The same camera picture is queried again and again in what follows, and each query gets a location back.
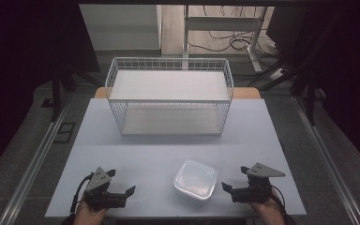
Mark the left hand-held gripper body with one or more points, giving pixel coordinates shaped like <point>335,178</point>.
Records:
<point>98,181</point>

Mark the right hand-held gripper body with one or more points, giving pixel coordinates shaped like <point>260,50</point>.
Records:
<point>258,187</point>

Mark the person's right hand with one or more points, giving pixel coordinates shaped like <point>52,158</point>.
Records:
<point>270,212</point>

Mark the person's left hand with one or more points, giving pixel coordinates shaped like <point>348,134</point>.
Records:
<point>89,216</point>

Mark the white lidded plastic container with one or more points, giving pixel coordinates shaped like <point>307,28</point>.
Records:
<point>195,182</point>

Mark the black floor socket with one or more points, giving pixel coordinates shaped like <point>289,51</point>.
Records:
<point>64,132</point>

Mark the black metal stand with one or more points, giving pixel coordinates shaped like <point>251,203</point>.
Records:
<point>56,93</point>
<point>310,93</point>

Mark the white power strip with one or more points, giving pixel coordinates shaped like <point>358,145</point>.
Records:
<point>276,73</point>

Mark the white cabinet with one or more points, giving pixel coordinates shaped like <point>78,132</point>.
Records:
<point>122,28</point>

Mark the aluminium rail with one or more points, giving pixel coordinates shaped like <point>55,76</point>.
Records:
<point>31,162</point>
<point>325,159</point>

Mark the white metal desk frame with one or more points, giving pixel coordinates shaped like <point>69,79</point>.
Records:
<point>222,23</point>

